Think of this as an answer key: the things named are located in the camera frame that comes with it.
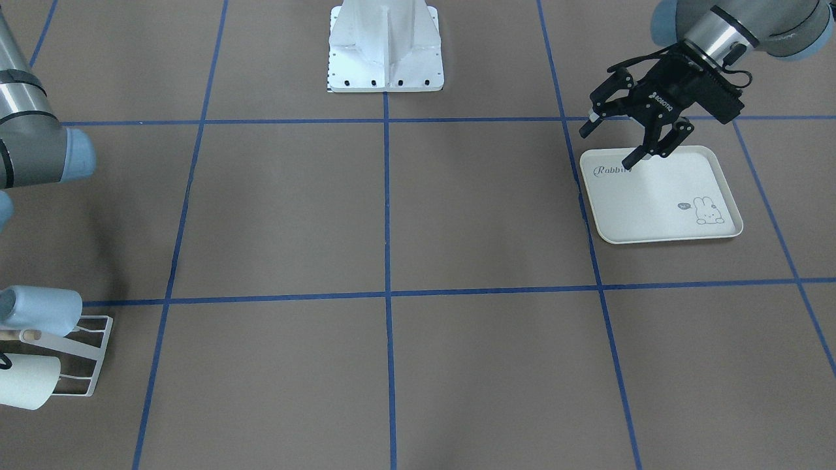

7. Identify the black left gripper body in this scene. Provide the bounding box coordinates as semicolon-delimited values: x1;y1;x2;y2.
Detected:
602;50;713;134

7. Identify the blue plastic cup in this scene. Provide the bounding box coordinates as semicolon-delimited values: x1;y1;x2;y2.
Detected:
1;285;82;337

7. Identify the pale cream plastic cup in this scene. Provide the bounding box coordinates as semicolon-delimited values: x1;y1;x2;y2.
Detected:
1;353;61;411

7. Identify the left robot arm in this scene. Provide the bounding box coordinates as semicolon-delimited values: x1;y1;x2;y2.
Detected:
579;1;834;170

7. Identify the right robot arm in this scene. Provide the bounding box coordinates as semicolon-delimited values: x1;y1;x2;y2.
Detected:
1;17;97;227

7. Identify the cream plastic tray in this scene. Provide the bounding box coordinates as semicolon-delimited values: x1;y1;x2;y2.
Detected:
579;146;744;245

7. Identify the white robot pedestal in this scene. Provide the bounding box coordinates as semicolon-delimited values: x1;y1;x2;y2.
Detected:
327;1;445;93

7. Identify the white wire cup rack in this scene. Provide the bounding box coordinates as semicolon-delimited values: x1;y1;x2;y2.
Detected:
2;315;114;398

